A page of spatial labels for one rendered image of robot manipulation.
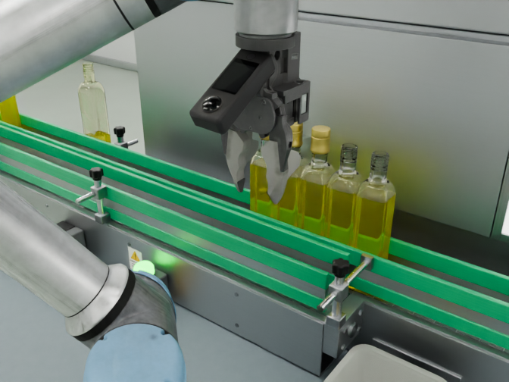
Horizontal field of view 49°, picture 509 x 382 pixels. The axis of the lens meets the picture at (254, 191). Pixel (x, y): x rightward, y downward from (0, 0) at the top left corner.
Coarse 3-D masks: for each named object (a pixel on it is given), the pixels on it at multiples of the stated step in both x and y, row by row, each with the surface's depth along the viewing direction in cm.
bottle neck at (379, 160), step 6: (372, 156) 94; (378, 156) 93; (384, 156) 93; (372, 162) 95; (378, 162) 94; (384, 162) 94; (372, 168) 95; (378, 168) 94; (384, 168) 94; (372, 174) 95; (378, 174) 95; (384, 174) 95; (372, 180) 96; (378, 180) 95; (384, 180) 95
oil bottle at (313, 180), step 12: (312, 168) 102; (324, 168) 101; (300, 180) 103; (312, 180) 102; (324, 180) 101; (300, 192) 104; (312, 192) 103; (324, 192) 102; (300, 204) 106; (312, 204) 104; (324, 204) 103; (300, 216) 107; (312, 216) 105; (324, 216) 104; (312, 228) 106
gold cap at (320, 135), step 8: (312, 128) 100; (320, 128) 100; (328, 128) 100; (312, 136) 100; (320, 136) 99; (328, 136) 99; (312, 144) 100; (320, 144) 99; (328, 144) 100; (312, 152) 101; (320, 152) 100; (328, 152) 101
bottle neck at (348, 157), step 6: (348, 144) 98; (342, 150) 97; (348, 150) 96; (354, 150) 96; (342, 156) 98; (348, 156) 97; (354, 156) 97; (342, 162) 98; (348, 162) 97; (354, 162) 98; (342, 168) 98; (348, 168) 98; (354, 168) 98
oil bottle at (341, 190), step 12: (336, 180) 99; (348, 180) 98; (360, 180) 99; (336, 192) 99; (348, 192) 98; (336, 204) 100; (348, 204) 99; (336, 216) 101; (348, 216) 100; (324, 228) 104; (336, 228) 102; (348, 228) 101; (336, 240) 103; (348, 240) 102
